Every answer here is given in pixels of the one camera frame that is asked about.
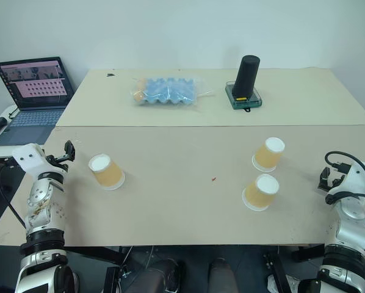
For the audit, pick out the orange item in bag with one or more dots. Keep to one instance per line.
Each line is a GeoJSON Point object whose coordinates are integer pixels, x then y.
{"type": "Point", "coordinates": [138, 91]}

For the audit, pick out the blue egg tray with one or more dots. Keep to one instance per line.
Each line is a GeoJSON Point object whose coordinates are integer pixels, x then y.
{"type": "Point", "coordinates": [170, 90]}

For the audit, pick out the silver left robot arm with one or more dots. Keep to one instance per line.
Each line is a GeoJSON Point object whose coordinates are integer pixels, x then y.
{"type": "Point", "coordinates": [41, 213]}

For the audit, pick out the clear plastic bag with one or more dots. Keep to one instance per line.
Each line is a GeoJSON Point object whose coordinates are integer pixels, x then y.
{"type": "Point", "coordinates": [200, 91]}

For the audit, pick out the open blue-grey laptop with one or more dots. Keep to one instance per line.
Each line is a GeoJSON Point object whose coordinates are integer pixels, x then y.
{"type": "Point", "coordinates": [33, 91]}

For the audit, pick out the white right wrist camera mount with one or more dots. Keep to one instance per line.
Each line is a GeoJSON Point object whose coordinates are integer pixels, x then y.
{"type": "Point", "coordinates": [358, 178]}

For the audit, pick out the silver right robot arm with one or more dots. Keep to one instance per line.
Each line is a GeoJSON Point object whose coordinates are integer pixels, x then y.
{"type": "Point", "coordinates": [350, 232]}

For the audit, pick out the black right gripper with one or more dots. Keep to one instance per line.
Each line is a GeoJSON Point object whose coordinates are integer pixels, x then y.
{"type": "Point", "coordinates": [337, 180]}

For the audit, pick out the black cylinder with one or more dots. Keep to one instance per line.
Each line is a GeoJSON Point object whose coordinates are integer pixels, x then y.
{"type": "Point", "coordinates": [246, 76]}

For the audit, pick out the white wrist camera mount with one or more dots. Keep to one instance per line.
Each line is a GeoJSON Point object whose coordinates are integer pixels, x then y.
{"type": "Point", "coordinates": [358, 178]}
{"type": "Point", "coordinates": [28, 158]}

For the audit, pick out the brown paper cup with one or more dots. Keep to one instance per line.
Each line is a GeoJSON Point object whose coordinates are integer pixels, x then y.
{"type": "Point", "coordinates": [107, 175]}
{"type": "Point", "coordinates": [268, 155]}
{"type": "Point", "coordinates": [260, 193]}

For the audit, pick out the green transparent box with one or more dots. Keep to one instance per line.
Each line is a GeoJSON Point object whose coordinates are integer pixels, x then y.
{"type": "Point", "coordinates": [255, 102]}

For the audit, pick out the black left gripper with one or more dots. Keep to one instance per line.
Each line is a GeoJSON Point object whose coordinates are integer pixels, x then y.
{"type": "Point", "coordinates": [56, 161]}

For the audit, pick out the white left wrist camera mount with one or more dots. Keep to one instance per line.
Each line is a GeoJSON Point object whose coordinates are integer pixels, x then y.
{"type": "Point", "coordinates": [28, 158]}

